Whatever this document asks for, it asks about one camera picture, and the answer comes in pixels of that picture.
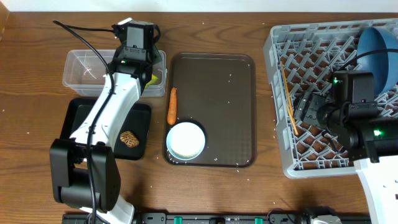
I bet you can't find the dark blue plate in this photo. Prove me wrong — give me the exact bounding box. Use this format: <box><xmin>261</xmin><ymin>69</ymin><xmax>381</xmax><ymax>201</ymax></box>
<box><xmin>357</xmin><ymin>27</ymin><xmax>397</xmax><ymax>95</ymax></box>

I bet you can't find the yellow snack wrapper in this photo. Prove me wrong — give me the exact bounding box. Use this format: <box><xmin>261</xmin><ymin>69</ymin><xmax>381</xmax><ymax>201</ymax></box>
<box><xmin>145</xmin><ymin>75</ymin><xmax>159</xmax><ymax>88</ymax></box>

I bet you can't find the clear plastic bin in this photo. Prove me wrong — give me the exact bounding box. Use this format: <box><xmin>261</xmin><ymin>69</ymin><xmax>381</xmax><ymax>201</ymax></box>
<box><xmin>62</xmin><ymin>50</ymin><xmax>167</xmax><ymax>97</ymax></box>

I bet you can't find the black tray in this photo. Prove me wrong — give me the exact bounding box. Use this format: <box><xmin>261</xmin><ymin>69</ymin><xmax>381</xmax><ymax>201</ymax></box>
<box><xmin>60</xmin><ymin>98</ymin><xmax>151</xmax><ymax>161</ymax></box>

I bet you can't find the grey dishwasher rack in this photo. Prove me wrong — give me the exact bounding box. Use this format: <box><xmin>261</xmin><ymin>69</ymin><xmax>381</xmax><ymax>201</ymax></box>
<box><xmin>263</xmin><ymin>18</ymin><xmax>397</xmax><ymax>179</ymax></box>

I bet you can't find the brown serving tray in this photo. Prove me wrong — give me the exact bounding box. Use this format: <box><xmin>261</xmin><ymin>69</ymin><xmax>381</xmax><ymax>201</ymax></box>
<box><xmin>162</xmin><ymin>53</ymin><xmax>257</xmax><ymax>168</ymax></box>

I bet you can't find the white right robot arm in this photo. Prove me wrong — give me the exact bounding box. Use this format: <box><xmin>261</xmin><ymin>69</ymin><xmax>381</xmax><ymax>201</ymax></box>
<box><xmin>294</xmin><ymin>70</ymin><xmax>397</xmax><ymax>223</ymax></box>

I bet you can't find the orange carrot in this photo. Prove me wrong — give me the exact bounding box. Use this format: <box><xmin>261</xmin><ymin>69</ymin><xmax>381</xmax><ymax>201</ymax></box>
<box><xmin>167</xmin><ymin>87</ymin><xmax>177</xmax><ymax>125</ymax></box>

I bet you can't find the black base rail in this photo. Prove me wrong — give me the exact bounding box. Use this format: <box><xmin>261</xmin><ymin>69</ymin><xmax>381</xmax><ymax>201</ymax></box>
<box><xmin>62</xmin><ymin>207</ymin><xmax>371</xmax><ymax>224</ymax></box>

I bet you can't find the brown food piece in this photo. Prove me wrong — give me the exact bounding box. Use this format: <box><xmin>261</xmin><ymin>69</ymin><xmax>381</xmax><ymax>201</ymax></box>
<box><xmin>120</xmin><ymin>131</ymin><xmax>140</xmax><ymax>148</ymax></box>

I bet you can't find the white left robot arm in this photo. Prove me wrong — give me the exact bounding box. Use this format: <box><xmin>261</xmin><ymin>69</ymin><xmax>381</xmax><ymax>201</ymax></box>
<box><xmin>50</xmin><ymin>18</ymin><xmax>161</xmax><ymax>223</ymax></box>

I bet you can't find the light blue rice bowl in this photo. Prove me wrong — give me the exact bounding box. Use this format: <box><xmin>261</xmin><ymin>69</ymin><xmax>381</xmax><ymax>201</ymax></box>
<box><xmin>166</xmin><ymin>122</ymin><xmax>206</xmax><ymax>161</ymax></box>

